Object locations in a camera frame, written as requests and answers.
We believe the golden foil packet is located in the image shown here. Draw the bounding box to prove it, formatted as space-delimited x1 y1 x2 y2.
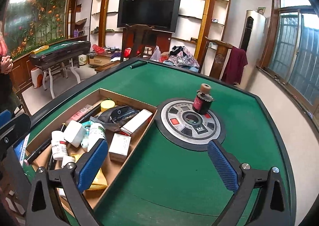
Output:
70 153 108 192

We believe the white pill bottle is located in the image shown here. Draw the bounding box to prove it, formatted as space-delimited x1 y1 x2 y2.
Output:
51 130 68 161

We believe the white power adapter cube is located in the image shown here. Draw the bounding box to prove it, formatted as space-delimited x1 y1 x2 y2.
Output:
64 121 87 148

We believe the white plastic bottle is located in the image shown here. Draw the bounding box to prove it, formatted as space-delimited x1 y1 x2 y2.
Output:
87 123 105 152

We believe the blue cartoon tissue pack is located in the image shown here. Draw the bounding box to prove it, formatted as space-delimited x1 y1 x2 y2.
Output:
81 121 92 151

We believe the black marker pink cap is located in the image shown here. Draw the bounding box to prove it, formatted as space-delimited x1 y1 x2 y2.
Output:
76 104 100 123

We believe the person hand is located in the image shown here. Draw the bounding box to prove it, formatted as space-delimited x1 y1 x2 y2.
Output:
1 56 13 74

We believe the small white carton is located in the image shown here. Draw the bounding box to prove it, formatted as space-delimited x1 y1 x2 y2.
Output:
109 134 131 163

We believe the black pouch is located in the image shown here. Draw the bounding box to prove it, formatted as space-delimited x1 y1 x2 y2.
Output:
90 105 140 132

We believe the cardboard box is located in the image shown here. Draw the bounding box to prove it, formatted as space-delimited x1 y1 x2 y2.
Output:
26 88 157 210

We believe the wooden chair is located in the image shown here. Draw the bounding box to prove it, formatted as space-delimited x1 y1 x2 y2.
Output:
198 37 233 79
120 24 155 62

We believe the maroon garment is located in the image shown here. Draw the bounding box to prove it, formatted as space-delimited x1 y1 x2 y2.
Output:
222 47 248 85

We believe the floral cloth pile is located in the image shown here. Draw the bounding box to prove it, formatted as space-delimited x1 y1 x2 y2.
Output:
168 46 200 69

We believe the white air conditioner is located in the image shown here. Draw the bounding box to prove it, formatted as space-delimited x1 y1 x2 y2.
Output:
240 10 266 55

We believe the black television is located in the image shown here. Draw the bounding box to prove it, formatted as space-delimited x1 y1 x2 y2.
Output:
117 0 181 33

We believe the floral wall painting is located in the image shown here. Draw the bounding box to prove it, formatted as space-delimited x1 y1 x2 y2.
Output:
4 0 67 59

